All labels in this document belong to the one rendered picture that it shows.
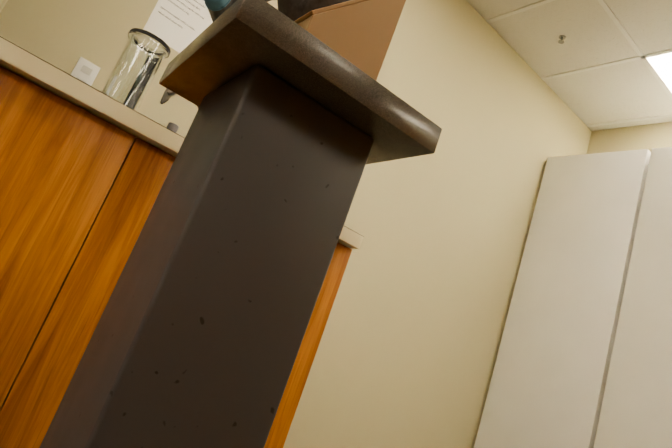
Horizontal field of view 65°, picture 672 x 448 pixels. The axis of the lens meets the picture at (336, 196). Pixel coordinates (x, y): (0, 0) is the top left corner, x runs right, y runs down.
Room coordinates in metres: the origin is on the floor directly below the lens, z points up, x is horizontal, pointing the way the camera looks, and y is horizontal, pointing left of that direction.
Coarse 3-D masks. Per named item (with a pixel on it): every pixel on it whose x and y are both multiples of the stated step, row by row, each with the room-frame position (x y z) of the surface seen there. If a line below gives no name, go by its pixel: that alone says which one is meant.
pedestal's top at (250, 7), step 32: (256, 0) 0.52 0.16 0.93; (224, 32) 0.55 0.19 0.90; (256, 32) 0.53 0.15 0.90; (288, 32) 0.54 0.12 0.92; (192, 64) 0.67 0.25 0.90; (224, 64) 0.64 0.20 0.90; (256, 64) 0.60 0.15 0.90; (288, 64) 0.57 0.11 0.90; (320, 64) 0.57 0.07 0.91; (352, 64) 0.59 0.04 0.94; (192, 96) 0.79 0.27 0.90; (320, 96) 0.63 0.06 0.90; (352, 96) 0.60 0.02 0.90; (384, 96) 0.62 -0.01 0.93; (384, 128) 0.65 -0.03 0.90; (416, 128) 0.65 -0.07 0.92; (384, 160) 0.76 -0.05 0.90
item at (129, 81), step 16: (128, 48) 1.20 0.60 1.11; (144, 48) 1.19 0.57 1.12; (160, 48) 1.22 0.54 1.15; (128, 64) 1.19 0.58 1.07; (144, 64) 1.20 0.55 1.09; (160, 64) 1.25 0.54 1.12; (112, 80) 1.20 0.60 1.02; (128, 80) 1.19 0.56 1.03; (144, 80) 1.22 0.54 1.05; (112, 96) 1.19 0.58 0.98; (128, 96) 1.20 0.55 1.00; (144, 96) 1.25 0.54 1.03
